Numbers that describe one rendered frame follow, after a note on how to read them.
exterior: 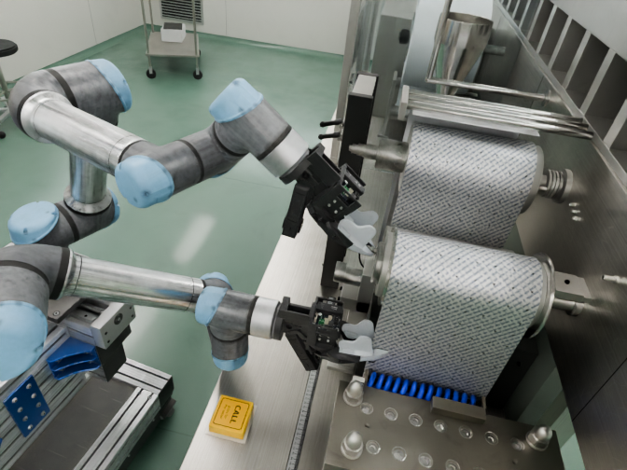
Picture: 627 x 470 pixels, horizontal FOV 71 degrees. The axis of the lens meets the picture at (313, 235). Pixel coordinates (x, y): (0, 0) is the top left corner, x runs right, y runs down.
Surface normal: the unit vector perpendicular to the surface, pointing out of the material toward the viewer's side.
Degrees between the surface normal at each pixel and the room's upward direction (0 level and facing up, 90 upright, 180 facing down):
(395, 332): 90
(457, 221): 92
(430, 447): 0
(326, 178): 90
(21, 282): 35
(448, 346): 90
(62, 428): 0
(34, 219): 7
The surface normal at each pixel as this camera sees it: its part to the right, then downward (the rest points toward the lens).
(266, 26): -0.20, 0.59
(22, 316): 0.71, -0.65
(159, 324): 0.10, -0.78
